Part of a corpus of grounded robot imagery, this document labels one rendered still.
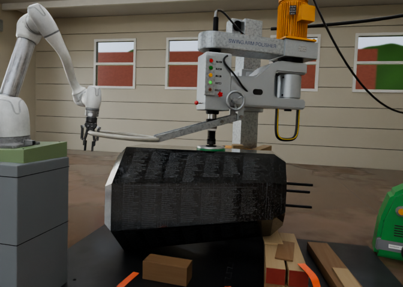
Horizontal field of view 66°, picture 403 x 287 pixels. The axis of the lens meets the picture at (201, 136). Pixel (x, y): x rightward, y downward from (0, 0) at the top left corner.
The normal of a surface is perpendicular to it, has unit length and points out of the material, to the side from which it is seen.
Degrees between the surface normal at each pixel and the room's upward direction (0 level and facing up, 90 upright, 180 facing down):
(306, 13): 90
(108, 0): 90
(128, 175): 45
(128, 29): 90
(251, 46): 90
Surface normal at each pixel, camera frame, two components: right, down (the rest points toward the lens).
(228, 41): 0.30, 0.06
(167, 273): -0.25, 0.04
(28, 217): 0.98, 0.04
